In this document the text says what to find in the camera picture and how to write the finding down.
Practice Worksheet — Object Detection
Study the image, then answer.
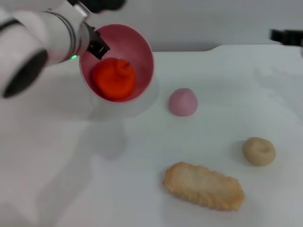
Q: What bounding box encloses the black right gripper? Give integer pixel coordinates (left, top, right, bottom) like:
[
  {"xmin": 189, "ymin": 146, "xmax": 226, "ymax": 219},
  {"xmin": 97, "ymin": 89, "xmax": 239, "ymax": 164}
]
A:
[{"xmin": 269, "ymin": 28, "xmax": 303, "ymax": 47}]

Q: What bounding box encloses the orange toy fruit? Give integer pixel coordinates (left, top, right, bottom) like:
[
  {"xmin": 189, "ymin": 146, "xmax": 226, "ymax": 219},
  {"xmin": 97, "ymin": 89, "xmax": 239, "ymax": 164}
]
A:
[{"xmin": 91, "ymin": 58, "xmax": 136, "ymax": 100}]

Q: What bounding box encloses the pink plastic bowl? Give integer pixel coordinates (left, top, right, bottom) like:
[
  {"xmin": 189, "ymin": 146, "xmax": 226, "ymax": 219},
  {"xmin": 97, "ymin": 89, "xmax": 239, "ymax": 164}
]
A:
[{"xmin": 79, "ymin": 23, "xmax": 155, "ymax": 103}]

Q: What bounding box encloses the pink dome-shaped bun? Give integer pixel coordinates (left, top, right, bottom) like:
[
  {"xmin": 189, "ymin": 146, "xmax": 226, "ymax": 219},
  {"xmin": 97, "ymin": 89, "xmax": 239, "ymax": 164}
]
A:
[{"xmin": 168, "ymin": 87, "xmax": 198, "ymax": 117}]

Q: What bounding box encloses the beige round bun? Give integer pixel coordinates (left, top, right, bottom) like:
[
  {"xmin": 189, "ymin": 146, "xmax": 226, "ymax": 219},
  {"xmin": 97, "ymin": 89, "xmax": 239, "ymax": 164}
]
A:
[{"xmin": 242, "ymin": 137, "xmax": 276, "ymax": 167}]

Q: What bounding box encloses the fried breaded cutlet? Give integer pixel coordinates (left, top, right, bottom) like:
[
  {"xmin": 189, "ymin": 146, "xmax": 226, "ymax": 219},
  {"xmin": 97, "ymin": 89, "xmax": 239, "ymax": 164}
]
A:
[{"xmin": 162, "ymin": 162, "xmax": 245, "ymax": 211}]

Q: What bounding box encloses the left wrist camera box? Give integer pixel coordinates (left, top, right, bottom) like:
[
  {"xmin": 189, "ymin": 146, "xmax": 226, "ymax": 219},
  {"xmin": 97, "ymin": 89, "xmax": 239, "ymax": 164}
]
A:
[{"xmin": 68, "ymin": 0, "xmax": 126, "ymax": 14}]

